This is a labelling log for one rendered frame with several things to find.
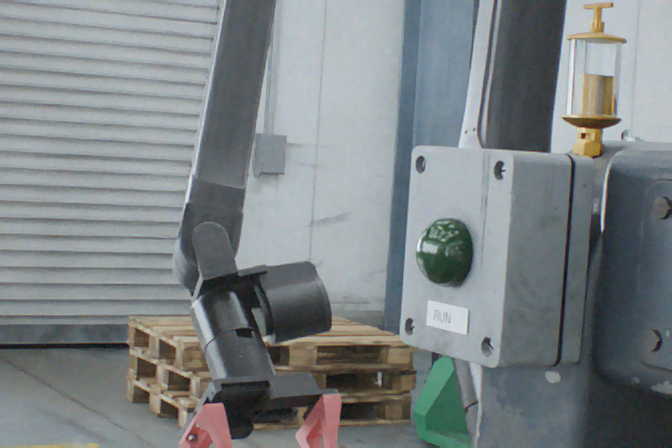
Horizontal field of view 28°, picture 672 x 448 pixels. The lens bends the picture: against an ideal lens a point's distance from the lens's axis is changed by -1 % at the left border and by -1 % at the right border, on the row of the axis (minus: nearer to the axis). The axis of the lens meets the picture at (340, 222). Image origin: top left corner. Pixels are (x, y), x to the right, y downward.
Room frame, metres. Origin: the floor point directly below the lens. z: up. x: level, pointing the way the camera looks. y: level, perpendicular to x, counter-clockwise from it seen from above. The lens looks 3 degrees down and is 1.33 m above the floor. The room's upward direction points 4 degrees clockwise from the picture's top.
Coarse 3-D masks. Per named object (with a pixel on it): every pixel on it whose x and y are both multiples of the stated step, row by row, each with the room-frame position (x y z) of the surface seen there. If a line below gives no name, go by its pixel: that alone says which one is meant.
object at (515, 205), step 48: (432, 192) 0.59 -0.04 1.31; (480, 192) 0.56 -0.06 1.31; (528, 192) 0.55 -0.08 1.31; (576, 192) 0.56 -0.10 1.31; (480, 240) 0.56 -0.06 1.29; (528, 240) 0.55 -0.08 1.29; (576, 240) 0.56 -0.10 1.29; (432, 288) 0.59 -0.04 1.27; (480, 288) 0.56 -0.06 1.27; (528, 288) 0.55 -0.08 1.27; (576, 288) 0.56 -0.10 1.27; (432, 336) 0.58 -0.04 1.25; (480, 336) 0.56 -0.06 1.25; (528, 336) 0.55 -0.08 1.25; (576, 336) 0.56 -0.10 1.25
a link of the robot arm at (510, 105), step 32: (480, 0) 0.96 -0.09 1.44; (512, 0) 0.93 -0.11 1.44; (544, 0) 0.94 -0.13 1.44; (480, 32) 0.95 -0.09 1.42; (512, 32) 0.92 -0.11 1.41; (544, 32) 0.93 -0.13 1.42; (480, 64) 0.94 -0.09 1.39; (512, 64) 0.92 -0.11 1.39; (544, 64) 0.93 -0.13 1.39; (480, 96) 0.92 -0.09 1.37; (512, 96) 0.92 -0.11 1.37; (544, 96) 0.93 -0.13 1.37; (480, 128) 0.92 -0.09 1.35; (512, 128) 0.91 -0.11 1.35; (544, 128) 0.92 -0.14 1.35
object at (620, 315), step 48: (624, 144) 0.63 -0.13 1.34; (624, 192) 0.56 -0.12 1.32; (624, 240) 0.56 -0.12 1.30; (624, 288) 0.56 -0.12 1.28; (624, 336) 0.56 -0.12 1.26; (528, 384) 0.60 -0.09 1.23; (576, 384) 0.57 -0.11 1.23; (624, 384) 0.56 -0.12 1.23; (480, 432) 0.62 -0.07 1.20; (528, 432) 0.59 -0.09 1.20; (576, 432) 0.57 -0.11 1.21; (624, 432) 0.58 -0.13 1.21
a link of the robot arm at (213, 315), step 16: (224, 288) 1.26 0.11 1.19; (240, 288) 1.27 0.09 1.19; (256, 288) 1.28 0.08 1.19; (208, 304) 1.25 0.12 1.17; (224, 304) 1.25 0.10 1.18; (240, 304) 1.25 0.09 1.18; (256, 304) 1.28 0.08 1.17; (192, 320) 1.27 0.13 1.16; (208, 320) 1.24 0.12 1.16; (224, 320) 1.24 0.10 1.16; (240, 320) 1.24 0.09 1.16; (256, 320) 1.29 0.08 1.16; (208, 336) 1.24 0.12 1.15; (240, 336) 1.24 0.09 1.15
